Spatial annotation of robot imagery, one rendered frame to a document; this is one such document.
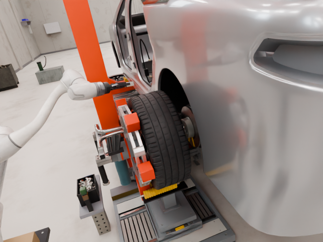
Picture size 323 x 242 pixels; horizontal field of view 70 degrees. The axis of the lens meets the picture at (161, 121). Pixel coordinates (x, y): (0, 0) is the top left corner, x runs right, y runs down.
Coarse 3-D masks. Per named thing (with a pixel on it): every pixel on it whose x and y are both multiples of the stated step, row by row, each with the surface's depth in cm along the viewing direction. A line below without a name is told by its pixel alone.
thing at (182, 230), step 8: (192, 208) 191; (152, 216) 190; (152, 224) 180; (184, 224) 178; (192, 224) 175; (200, 224) 177; (168, 232) 171; (176, 232) 172; (184, 232) 175; (160, 240) 170; (168, 240) 172
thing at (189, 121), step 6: (186, 108) 166; (186, 114) 169; (192, 114) 158; (186, 120) 165; (192, 120) 161; (186, 126) 163; (192, 126) 163; (186, 132) 166; (192, 132) 164; (198, 138) 160; (192, 144) 175; (198, 144) 163
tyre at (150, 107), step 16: (144, 96) 151; (160, 96) 146; (144, 112) 134; (160, 112) 135; (176, 112) 135; (144, 128) 130; (160, 128) 131; (176, 128) 132; (160, 144) 129; (176, 144) 131; (160, 160) 130; (176, 160) 134; (160, 176) 134; (176, 176) 140
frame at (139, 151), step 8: (120, 112) 148; (128, 112) 143; (120, 120) 172; (136, 136) 136; (136, 152) 130; (144, 152) 131; (136, 160) 132; (144, 160) 133; (136, 168) 174; (144, 184) 157
